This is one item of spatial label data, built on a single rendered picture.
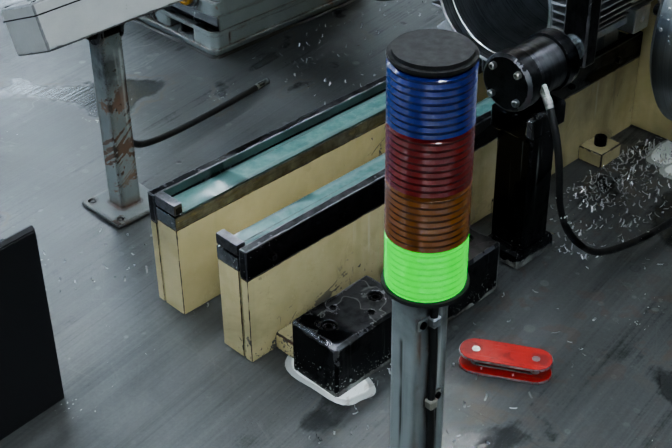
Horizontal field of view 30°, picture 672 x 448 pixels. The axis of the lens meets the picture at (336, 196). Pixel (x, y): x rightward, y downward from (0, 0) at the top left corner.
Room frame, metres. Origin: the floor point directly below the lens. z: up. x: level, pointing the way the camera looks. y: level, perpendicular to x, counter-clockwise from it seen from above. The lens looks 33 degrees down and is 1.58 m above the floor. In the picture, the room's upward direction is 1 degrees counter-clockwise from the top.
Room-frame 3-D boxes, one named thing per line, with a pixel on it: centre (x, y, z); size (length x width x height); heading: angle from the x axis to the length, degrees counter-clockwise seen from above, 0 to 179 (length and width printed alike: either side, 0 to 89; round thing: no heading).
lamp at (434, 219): (0.72, -0.06, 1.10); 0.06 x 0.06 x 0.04
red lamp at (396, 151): (0.72, -0.06, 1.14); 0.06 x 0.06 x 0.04
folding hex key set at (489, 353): (0.89, -0.16, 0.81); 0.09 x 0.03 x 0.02; 74
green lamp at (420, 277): (0.72, -0.06, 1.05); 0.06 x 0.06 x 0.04
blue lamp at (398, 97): (0.72, -0.06, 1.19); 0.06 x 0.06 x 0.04
